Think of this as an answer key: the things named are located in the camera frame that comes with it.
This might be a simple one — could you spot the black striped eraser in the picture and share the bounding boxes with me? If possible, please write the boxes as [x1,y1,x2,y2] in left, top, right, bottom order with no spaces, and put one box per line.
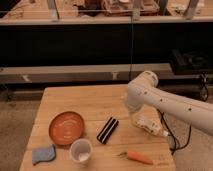
[96,117,119,144]

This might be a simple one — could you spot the black box on shelf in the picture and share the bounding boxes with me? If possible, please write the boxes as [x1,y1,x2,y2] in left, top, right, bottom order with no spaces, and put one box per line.
[170,49,213,75]

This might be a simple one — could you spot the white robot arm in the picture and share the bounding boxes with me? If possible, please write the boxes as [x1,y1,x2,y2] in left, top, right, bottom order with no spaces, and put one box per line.
[124,71,213,136]

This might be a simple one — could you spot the white ceramic cup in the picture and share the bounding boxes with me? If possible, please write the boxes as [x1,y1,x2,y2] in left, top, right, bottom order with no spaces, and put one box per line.
[69,138,92,164]

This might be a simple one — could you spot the black cable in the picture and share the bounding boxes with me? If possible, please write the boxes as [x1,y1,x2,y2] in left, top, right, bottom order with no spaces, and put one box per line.
[157,109,194,155]

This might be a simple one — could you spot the orange toy carrot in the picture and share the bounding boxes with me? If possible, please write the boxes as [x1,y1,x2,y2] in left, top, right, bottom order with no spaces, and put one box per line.
[119,150,153,165]

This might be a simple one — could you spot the blue sponge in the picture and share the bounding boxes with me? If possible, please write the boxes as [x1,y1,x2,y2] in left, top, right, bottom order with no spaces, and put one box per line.
[32,145,56,165]

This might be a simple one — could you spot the orange plate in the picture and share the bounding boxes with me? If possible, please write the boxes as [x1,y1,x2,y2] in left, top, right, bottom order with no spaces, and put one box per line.
[49,111,85,145]

